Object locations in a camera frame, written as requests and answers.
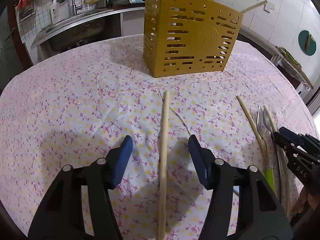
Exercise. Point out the wooden chopstick table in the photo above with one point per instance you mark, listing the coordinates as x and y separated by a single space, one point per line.
163 168

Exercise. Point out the floral pink tablecloth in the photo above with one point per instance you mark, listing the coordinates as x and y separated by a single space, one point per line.
75 106

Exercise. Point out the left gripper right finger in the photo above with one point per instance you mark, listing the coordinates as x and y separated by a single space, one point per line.
260 214

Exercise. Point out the stainless steel sink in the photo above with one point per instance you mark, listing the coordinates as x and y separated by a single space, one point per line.
69 23

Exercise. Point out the white wall socket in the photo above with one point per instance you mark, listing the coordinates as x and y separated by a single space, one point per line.
269 7

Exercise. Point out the person's right hand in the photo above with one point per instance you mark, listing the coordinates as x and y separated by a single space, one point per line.
305 198

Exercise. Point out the fork with green handle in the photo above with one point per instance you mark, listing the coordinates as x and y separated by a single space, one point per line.
269 175

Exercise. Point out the yellow perforated utensil holder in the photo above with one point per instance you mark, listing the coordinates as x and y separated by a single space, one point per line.
188 36

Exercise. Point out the green round wall board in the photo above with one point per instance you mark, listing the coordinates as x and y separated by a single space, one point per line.
307 43

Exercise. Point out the chopstick in holder right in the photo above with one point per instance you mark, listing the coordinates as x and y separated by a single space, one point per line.
254 6

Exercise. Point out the metal spoon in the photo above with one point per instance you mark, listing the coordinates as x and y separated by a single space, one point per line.
268 125

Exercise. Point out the kitchen counter with cabinets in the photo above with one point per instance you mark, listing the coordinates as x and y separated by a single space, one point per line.
262 45

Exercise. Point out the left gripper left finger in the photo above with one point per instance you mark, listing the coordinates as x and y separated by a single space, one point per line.
59 215

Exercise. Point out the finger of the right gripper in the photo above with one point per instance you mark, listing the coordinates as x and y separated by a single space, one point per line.
296 150
288 135

